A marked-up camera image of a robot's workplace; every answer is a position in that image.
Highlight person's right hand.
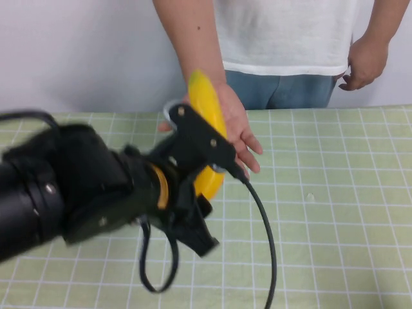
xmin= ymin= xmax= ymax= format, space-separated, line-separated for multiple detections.
xmin=157 ymin=80 xmax=263 ymax=181

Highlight green grid tablecloth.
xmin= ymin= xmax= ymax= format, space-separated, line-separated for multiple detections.
xmin=0 ymin=104 xmax=412 ymax=309

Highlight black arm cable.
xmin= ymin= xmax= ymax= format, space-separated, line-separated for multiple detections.
xmin=0 ymin=110 xmax=62 ymax=136

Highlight person's left forearm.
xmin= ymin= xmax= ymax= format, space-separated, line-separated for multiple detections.
xmin=353 ymin=0 xmax=412 ymax=49

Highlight white t-shirt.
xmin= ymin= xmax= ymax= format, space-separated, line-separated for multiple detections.
xmin=212 ymin=0 xmax=360 ymax=77

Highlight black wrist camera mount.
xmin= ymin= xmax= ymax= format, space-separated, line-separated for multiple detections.
xmin=162 ymin=99 xmax=241 ymax=180

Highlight blue jeans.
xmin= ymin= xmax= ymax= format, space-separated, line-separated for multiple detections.
xmin=224 ymin=70 xmax=339 ymax=110

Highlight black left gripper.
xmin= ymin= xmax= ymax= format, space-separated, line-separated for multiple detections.
xmin=122 ymin=144 xmax=220 ymax=258

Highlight person's right forearm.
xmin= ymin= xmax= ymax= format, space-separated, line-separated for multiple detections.
xmin=151 ymin=0 xmax=226 ymax=97

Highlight yellow banana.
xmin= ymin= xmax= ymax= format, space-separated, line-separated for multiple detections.
xmin=187 ymin=68 xmax=228 ymax=200

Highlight person's left hand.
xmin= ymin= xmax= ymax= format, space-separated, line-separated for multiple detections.
xmin=338 ymin=37 xmax=390 ymax=92

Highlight thick black camera cable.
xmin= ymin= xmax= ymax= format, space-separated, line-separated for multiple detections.
xmin=231 ymin=164 xmax=278 ymax=309

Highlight thin black looped cable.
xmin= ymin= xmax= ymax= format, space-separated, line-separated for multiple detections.
xmin=138 ymin=218 xmax=180 ymax=294

